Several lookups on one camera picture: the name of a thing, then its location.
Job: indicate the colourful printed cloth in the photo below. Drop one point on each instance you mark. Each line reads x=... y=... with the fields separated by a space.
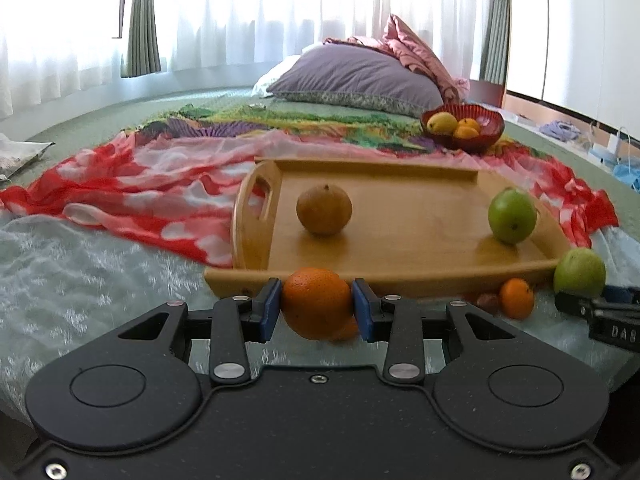
x=325 y=122

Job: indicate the pale purple cloth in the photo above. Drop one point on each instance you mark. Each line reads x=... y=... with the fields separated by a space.
x=560 y=131

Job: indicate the purple pillow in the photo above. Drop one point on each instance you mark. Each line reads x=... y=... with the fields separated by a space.
x=350 y=72

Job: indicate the floral patterned pillow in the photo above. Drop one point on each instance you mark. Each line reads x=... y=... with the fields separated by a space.
x=350 y=100

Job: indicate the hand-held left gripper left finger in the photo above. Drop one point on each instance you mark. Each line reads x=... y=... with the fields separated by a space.
x=270 y=310

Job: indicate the white pillow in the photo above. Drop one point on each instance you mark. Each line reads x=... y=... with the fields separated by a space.
x=275 y=74

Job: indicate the yellow pear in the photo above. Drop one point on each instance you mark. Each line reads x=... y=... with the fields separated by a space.
x=442 y=123

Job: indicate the red and white scarf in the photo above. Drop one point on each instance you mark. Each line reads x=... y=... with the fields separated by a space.
x=150 y=185

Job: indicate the white snowflake sheer cloth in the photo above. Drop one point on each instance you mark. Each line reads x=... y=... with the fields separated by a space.
x=100 y=285

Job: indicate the green apple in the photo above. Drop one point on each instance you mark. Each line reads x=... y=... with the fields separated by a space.
x=580 y=271
x=512 y=216

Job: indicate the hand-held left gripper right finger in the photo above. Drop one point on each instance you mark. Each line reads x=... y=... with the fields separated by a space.
x=362 y=310

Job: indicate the brown russet pear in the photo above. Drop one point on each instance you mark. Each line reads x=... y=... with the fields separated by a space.
x=324 y=210

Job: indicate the dark brown date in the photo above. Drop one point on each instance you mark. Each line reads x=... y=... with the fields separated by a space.
x=487 y=302

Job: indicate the green curtain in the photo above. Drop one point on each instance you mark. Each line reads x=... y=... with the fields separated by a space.
x=495 y=25
x=142 y=20

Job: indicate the pink duvet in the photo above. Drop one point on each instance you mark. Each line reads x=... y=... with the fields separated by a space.
x=415 y=50

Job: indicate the wooden tray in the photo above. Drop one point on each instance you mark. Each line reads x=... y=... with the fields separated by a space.
x=410 y=232

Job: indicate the red glass bowl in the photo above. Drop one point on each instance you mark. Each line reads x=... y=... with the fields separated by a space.
x=467 y=144

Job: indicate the large orange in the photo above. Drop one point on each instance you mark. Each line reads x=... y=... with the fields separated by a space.
x=315 y=302

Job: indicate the small orange mandarin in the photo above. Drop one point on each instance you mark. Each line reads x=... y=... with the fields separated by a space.
x=348 y=331
x=517 y=299

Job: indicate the dark wooden headboard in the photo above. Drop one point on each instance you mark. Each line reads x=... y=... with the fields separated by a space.
x=487 y=92

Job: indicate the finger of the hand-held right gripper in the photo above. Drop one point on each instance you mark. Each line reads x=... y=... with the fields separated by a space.
x=575 y=304
x=622 y=294

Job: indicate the folded paper at left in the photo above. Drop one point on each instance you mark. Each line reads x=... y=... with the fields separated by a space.
x=20 y=152

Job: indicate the blue plastic bag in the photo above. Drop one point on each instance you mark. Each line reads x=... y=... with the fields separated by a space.
x=627 y=175

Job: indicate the white sheer curtain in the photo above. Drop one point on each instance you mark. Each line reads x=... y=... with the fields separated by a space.
x=250 y=10

